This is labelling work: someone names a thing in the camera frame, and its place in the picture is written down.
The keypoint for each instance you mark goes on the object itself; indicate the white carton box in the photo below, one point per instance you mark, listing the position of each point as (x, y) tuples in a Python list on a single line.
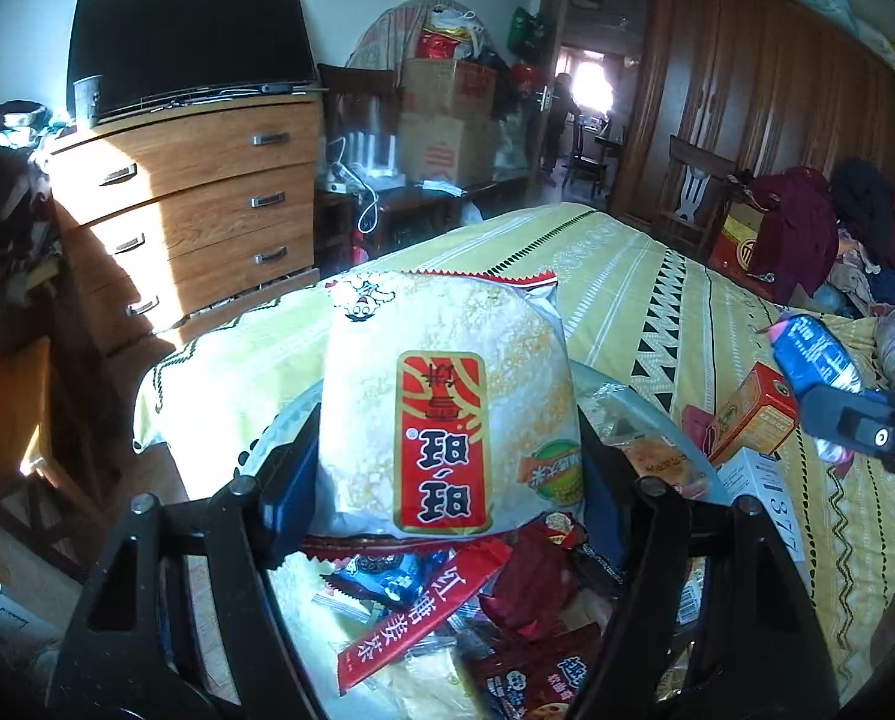
[(762, 495)]

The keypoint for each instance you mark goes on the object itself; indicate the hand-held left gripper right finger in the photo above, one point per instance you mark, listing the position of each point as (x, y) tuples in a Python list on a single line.
[(609, 517)]

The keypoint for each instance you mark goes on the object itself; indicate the paper cup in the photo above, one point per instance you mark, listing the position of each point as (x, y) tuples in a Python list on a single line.
[(87, 99)]

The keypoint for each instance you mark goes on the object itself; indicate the dark wooden chair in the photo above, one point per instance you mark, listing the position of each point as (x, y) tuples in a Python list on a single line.
[(350, 90)]

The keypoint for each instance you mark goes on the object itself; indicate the green hanging bag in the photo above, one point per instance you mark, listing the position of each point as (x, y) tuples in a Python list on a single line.
[(526, 30)]

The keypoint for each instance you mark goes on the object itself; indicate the wooden wardrobe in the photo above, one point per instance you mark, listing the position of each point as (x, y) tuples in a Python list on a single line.
[(762, 90)]

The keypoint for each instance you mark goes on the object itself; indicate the pile of clothes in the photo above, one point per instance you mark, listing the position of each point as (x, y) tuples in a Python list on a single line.
[(875, 240)]

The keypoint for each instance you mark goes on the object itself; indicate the clear plastic basin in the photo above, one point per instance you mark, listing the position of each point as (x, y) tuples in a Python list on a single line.
[(282, 435)]

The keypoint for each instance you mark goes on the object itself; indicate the large cardboard box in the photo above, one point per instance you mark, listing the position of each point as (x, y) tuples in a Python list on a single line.
[(447, 150)]

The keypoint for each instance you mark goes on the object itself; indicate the clear plastic bag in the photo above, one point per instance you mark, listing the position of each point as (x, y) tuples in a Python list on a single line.
[(511, 146)]

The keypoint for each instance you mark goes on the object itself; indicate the wooden dresser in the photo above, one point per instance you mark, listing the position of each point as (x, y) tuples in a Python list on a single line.
[(200, 202)]

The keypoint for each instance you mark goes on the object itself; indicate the tan biscuit packet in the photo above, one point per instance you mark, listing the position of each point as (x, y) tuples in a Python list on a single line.
[(661, 461)]

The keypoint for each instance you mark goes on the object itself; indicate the maroon garment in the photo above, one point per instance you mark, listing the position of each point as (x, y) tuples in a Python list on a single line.
[(792, 232)]

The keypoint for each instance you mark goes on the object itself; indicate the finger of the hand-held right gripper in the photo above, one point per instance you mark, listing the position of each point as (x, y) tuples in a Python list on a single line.
[(852, 420)]

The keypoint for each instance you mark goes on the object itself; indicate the white plastic bag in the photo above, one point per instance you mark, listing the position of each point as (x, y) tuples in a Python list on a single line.
[(447, 34)]

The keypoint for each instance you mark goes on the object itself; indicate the pile of mixed snack packets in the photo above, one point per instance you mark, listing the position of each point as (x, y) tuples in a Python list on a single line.
[(530, 585)]

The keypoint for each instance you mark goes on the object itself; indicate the dark dining chair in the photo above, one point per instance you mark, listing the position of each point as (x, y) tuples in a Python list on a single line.
[(590, 161)]

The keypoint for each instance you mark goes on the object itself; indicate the orange red carton box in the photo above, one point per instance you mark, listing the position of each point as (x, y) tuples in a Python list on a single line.
[(755, 409)]

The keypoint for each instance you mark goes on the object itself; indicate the red hanging ornament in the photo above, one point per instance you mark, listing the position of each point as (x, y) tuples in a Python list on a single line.
[(528, 76)]

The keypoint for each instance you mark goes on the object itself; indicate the blue snack packet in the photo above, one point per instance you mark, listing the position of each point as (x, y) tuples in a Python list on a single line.
[(815, 349)]

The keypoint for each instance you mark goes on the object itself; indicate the red gift box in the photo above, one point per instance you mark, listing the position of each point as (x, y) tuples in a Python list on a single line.
[(744, 251)]

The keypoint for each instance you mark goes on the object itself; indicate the open room door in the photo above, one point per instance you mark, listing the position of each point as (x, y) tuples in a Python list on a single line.
[(556, 52)]

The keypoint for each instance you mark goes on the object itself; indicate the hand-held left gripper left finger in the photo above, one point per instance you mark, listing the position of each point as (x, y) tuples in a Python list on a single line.
[(286, 502)]

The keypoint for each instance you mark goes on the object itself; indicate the black bag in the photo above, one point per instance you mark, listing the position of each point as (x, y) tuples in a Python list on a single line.
[(504, 75)]

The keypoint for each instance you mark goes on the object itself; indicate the flat dark red box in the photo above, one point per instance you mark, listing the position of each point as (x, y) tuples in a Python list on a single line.
[(695, 424)]

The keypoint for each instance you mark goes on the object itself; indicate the white router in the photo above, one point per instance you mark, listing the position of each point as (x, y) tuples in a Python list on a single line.
[(372, 159)]

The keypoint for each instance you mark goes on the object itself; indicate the brown cookie packet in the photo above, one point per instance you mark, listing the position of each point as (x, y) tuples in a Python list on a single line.
[(537, 679)]

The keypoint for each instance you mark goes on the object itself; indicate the round cloth-covered board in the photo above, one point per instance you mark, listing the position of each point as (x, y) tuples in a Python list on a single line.
[(376, 34)]

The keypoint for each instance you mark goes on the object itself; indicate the yellow patterned bedsheet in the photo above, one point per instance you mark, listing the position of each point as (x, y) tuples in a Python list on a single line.
[(642, 292)]

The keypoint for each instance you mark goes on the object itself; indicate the wooden stool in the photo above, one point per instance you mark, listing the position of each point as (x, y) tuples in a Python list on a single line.
[(27, 420)]

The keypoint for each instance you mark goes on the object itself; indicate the white rice cracker packet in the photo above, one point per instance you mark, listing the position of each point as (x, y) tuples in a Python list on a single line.
[(447, 360)]

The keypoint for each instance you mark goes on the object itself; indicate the long red sachet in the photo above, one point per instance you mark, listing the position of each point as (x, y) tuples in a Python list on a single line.
[(417, 622)]

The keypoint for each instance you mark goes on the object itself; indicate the dark clutter pile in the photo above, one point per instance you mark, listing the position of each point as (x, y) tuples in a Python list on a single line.
[(1, 180)]

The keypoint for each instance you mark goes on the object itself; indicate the black television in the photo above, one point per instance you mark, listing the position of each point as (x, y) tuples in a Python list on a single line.
[(192, 45)]

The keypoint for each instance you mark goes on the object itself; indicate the carved wooden chair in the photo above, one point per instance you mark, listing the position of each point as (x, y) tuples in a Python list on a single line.
[(691, 187)]

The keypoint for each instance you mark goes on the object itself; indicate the dark wooden side table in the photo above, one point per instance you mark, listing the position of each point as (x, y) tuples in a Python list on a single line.
[(410, 214)]

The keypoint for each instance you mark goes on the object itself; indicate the white power strip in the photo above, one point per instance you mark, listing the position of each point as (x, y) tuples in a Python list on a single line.
[(337, 180)]

